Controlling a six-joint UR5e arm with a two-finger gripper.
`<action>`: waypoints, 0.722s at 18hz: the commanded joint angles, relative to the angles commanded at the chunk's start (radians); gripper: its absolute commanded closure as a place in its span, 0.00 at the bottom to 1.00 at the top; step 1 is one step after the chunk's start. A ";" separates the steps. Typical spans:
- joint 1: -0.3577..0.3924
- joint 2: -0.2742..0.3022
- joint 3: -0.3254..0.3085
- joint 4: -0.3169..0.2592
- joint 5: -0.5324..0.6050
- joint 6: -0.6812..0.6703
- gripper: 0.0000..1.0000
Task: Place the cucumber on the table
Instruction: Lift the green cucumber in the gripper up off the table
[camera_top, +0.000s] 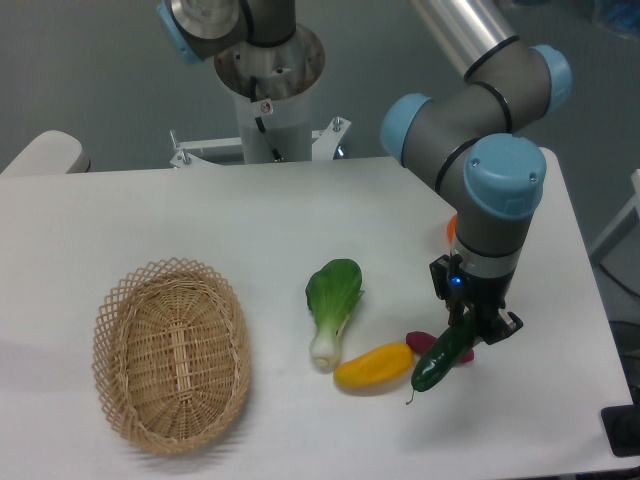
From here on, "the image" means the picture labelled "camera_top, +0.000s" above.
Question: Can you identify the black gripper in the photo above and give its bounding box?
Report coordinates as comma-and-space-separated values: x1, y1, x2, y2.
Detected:
429, 253, 523, 345

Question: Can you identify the green cucumber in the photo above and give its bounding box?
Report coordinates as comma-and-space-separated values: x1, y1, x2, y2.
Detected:
407, 312, 475, 405

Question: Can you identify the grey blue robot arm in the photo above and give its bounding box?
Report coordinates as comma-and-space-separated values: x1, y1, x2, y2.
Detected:
157, 1, 572, 344

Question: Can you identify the purple sweet potato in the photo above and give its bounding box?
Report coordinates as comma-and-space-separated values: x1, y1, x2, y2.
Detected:
405, 331, 475, 364

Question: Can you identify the orange fruit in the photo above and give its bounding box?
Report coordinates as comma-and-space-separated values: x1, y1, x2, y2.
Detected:
446, 215, 457, 244

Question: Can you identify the yellow mango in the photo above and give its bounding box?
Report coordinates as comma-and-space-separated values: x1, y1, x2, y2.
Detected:
333, 342, 414, 389

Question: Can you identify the green bok choy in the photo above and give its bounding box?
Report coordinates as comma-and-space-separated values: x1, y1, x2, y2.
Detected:
305, 259, 364, 371

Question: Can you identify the black device at table edge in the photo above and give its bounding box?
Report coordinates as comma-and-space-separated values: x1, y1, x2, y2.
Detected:
601, 405, 639, 458

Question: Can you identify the woven wicker basket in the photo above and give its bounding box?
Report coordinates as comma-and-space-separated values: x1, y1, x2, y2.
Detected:
92, 258, 251, 455

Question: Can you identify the white chair armrest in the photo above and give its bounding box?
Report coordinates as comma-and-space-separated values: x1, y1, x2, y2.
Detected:
1, 130, 91, 178

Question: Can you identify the white furniture frame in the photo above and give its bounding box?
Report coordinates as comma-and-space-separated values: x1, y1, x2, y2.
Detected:
587, 169, 639, 265

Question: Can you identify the black pedestal cable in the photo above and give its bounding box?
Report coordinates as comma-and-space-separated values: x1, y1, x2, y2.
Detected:
248, 75, 284, 164

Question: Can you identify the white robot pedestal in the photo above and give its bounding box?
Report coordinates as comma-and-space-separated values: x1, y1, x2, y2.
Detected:
170, 24, 351, 168

